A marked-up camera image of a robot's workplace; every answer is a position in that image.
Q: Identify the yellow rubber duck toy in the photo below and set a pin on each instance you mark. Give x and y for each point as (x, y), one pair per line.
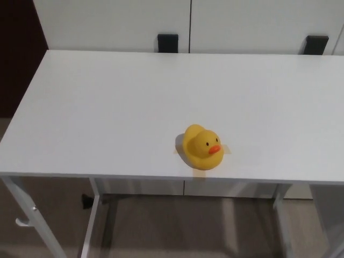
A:
(201, 150)

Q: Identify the white metal desk leg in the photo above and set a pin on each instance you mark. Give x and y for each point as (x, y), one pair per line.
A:
(328, 215)
(280, 200)
(90, 228)
(39, 223)

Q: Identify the white desk side hook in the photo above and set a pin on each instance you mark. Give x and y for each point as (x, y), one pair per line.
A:
(23, 223)

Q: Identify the small black floor object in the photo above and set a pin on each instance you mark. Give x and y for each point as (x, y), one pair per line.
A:
(87, 201)

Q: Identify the white cabinet door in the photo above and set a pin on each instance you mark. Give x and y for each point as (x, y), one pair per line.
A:
(107, 24)
(255, 24)

